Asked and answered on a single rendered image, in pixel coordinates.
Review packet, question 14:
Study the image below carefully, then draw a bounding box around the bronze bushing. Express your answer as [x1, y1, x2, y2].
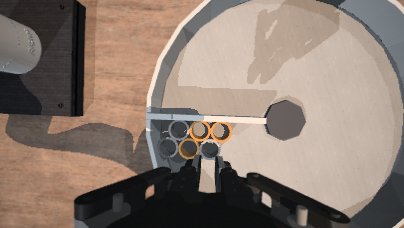
[178, 136, 200, 159]
[189, 121, 211, 141]
[211, 122, 232, 143]

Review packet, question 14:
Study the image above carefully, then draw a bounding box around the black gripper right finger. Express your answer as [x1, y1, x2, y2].
[215, 156, 351, 228]

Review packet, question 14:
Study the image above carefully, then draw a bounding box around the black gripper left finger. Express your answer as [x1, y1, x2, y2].
[74, 155, 201, 228]

